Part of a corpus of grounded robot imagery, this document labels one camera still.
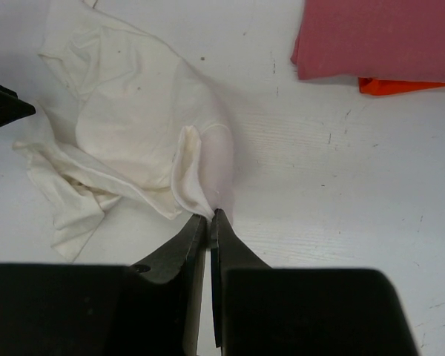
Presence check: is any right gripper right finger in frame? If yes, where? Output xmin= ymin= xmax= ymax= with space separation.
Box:
xmin=209 ymin=208 xmax=271 ymax=349

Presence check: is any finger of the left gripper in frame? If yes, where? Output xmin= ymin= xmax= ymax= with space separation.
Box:
xmin=0 ymin=85 xmax=36 ymax=127

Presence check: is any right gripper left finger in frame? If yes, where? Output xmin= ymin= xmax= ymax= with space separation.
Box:
xmin=131 ymin=215 xmax=207 ymax=285

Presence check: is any white t shirt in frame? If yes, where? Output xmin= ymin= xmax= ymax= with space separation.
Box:
xmin=13 ymin=1 xmax=234 ymax=261

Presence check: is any folded orange t shirt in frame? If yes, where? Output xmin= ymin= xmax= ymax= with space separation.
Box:
xmin=358 ymin=78 xmax=445 ymax=96

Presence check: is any folded red t shirt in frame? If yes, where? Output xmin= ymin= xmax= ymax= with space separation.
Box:
xmin=291 ymin=1 xmax=445 ymax=83

